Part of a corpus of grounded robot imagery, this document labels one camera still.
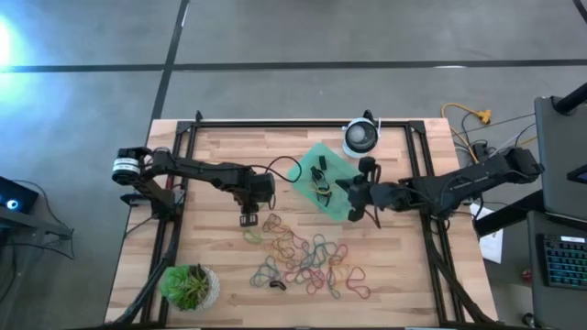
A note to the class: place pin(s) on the black device with blue light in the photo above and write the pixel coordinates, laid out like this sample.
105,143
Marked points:
16,199

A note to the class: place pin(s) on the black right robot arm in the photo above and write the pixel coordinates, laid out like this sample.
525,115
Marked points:
472,181

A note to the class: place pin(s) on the black aluminium table frame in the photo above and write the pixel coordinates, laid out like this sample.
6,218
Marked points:
298,124

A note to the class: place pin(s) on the black power adapter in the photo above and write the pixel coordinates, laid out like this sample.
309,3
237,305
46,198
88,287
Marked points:
480,151

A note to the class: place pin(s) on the green rubber band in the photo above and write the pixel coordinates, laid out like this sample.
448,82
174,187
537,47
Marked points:
252,237

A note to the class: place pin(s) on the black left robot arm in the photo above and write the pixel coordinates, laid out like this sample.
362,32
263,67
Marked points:
206,172

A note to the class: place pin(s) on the small red object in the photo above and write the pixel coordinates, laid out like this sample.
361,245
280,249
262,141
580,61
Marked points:
527,275

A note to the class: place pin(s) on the red rubber band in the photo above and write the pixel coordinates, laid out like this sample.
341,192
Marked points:
316,289
293,243
339,249
362,293

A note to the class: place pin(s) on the teal translucent plastic bin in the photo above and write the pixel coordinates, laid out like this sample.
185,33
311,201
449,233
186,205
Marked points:
337,167

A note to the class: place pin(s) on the grey desk surface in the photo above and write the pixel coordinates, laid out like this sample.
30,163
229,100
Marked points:
555,307

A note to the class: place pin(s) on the black desk beam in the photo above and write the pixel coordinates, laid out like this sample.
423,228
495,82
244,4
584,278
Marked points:
504,215

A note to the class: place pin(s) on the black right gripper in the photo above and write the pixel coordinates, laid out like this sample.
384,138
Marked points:
367,194

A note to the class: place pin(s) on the white cylindrical cup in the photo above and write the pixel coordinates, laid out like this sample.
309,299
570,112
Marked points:
361,137

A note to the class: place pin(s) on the backlit black keyboard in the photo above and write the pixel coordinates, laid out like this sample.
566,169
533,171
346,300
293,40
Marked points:
566,261

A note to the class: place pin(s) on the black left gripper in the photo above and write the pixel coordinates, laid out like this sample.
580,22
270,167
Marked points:
262,188

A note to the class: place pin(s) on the black round object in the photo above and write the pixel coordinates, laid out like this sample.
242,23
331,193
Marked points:
529,321

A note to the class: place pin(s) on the grey rounded panel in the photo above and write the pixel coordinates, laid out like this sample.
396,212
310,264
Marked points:
564,151

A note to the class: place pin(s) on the black pole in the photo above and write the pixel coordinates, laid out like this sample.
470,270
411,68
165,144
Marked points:
573,98

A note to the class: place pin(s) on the green plant in white pot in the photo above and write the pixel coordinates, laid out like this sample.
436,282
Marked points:
185,286

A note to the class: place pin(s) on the white paper sheet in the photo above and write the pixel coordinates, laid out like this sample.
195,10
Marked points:
493,243

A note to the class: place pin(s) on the yellow rubber band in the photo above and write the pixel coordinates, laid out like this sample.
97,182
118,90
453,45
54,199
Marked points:
344,275
286,249

